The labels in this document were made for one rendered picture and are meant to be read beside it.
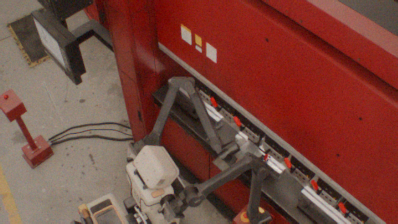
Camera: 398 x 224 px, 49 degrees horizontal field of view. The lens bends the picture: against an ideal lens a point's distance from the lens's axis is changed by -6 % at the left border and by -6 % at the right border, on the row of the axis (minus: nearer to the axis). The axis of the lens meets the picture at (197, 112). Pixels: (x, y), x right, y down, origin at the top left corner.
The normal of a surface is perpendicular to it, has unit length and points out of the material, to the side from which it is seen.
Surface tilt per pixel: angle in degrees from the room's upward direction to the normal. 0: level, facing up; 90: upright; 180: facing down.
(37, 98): 0
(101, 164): 0
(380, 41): 0
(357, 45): 90
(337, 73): 90
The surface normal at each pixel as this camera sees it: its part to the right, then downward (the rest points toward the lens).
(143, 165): -0.65, -0.10
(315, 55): -0.73, 0.55
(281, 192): -0.02, -0.60
